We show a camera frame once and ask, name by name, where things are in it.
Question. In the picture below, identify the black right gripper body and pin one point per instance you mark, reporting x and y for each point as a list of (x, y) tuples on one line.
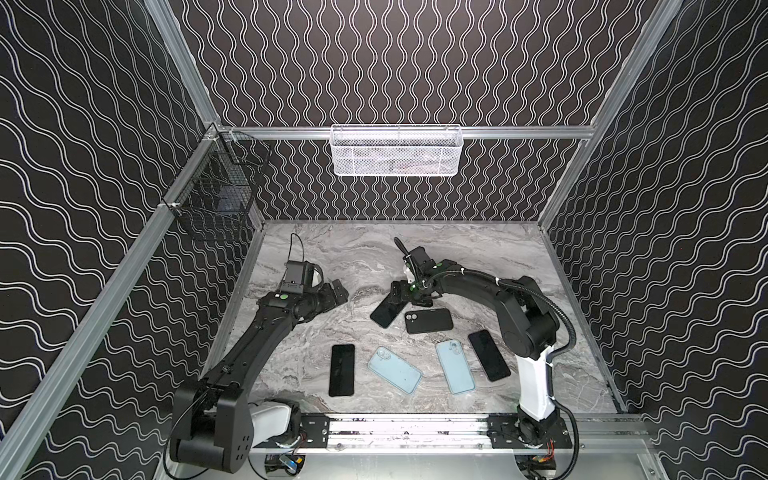
[(411, 291)]

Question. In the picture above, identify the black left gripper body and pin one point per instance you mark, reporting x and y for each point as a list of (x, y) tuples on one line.
[(324, 290)]

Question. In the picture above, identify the black smartphone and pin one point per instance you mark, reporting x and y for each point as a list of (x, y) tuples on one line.
[(386, 312), (489, 355), (342, 370)]

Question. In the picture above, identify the black phone case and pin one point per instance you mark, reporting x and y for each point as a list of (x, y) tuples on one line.
[(428, 321)]

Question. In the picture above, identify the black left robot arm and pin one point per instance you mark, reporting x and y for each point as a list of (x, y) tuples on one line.
[(214, 426)]

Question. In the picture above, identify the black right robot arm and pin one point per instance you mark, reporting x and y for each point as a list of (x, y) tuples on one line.
[(528, 323)]

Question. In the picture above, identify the light blue phone case left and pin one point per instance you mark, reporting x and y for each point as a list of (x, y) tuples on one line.
[(394, 370)]

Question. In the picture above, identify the light blue phone case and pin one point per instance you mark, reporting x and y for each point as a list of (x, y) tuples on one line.
[(394, 370), (455, 366)]

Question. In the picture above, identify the light blue phone case right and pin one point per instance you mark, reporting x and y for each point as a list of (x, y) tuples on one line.
[(455, 366)]

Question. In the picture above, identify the aluminium back crossbar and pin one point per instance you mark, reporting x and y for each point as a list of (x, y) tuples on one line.
[(412, 131)]

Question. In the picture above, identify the white wire mesh basket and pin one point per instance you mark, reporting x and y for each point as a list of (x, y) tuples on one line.
[(434, 155)]

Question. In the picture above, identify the black wire mesh basket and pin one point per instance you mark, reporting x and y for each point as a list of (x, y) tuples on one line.
[(219, 202)]

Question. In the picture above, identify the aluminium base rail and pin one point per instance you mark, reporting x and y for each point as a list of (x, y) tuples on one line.
[(357, 433)]

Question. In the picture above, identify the aluminium corner post left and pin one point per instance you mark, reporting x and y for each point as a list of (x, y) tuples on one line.
[(178, 50)]

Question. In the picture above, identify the aluminium corner post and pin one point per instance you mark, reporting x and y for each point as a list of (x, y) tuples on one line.
[(645, 45), (178, 50)]

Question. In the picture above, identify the aluminium left side rail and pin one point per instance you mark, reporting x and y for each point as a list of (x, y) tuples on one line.
[(27, 433)]

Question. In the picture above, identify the aluminium corner post right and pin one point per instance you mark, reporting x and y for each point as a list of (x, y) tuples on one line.
[(645, 45)]

